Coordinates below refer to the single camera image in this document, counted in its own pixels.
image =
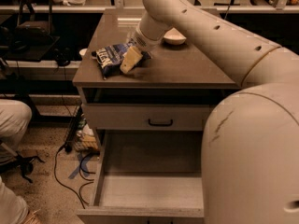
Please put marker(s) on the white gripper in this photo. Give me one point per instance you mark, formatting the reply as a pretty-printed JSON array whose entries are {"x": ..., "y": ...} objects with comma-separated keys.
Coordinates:
[{"x": 139, "y": 42}]

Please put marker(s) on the blue chip bag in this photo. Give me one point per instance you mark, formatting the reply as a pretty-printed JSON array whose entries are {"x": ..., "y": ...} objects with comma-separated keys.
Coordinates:
[{"x": 109, "y": 58}]

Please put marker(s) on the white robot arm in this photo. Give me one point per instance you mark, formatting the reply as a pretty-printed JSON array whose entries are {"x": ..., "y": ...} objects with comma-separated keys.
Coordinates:
[{"x": 250, "y": 145}]

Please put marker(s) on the grey drawer cabinet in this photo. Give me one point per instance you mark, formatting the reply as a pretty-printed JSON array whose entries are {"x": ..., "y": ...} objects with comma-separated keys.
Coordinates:
[{"x": 174, "y": 75}]

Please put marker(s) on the black bag on shelf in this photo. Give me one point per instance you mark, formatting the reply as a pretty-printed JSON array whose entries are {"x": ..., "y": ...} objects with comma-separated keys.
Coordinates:
[{"x": 34, "y": 32}]

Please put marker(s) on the open grey middle drawer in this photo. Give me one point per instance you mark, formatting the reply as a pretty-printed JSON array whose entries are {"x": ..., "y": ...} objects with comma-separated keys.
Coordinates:
[{"x": 147, "y": 177}]

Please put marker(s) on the person leg beige trousers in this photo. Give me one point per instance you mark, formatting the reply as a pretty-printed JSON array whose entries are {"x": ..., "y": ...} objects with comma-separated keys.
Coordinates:
[{"x": 14, "y": 119}]

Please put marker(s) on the black office chair base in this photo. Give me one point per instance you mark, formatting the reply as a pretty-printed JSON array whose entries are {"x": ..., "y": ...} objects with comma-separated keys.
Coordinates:
[{"x": 24, "y": 163}]

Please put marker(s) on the person knee beige trousers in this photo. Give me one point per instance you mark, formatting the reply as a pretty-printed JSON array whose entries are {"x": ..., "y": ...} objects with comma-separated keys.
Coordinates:
[{"x": 13, "y": 208}]

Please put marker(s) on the closed top drawer black handle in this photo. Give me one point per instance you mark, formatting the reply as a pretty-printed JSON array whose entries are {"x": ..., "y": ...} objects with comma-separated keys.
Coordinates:
[{"x": 146, "y": 117}]

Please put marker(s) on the wire basket with items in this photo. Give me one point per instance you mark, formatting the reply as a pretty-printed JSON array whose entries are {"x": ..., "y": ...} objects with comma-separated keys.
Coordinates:
[{"x": 79, "y": 136}]

